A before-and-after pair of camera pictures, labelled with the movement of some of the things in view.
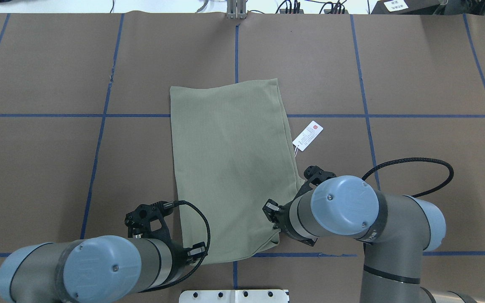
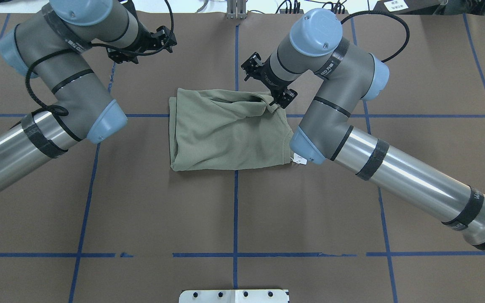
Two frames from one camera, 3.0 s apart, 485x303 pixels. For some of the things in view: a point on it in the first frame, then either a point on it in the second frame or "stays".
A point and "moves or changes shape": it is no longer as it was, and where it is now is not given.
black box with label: [406, 7] stays
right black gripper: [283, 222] -> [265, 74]
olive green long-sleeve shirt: [234, 154] moves or changes shape
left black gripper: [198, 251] -> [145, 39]
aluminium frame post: [236, 9] stays
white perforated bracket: [234, 296] stays
